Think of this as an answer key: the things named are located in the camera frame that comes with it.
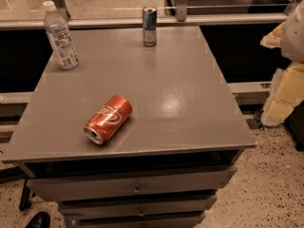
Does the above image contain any red coke can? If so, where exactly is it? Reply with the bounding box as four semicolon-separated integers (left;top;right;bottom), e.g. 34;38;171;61
84;95;133;144

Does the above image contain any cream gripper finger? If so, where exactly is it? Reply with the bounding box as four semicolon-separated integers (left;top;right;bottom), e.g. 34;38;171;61
260;22;285;48
260;62;304;126

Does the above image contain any grey drawer cabinet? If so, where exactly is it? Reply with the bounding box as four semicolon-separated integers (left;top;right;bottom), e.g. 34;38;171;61
4;27;255;228

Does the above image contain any bottom grey drawer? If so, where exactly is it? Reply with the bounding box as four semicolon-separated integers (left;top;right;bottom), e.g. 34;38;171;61
65;212;205;228

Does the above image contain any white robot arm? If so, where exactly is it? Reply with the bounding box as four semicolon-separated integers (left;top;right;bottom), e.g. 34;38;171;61
260;1;304;126

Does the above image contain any grey drawer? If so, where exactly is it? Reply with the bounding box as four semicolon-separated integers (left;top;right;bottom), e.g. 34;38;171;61
65;212;205;228
59;193;217;219
28;165;237;201

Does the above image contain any metal railing frame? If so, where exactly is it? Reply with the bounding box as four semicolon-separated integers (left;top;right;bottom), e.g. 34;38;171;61
0;0;302;29

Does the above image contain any clear plastic water bottle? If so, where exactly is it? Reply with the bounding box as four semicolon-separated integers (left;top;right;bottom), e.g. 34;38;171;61
43;1;79;69

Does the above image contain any middle grey drawer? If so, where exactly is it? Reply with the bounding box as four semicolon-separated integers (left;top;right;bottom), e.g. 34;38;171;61
59;193;217;219

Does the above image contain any blue silver redbull can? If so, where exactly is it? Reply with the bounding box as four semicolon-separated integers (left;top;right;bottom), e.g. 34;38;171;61
142;7;157;47

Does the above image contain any top grey drawer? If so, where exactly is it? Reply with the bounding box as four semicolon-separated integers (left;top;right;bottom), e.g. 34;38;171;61
28;165;237;201

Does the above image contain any black caster wheel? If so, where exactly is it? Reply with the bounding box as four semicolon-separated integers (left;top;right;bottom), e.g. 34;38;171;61
25;211;50;228

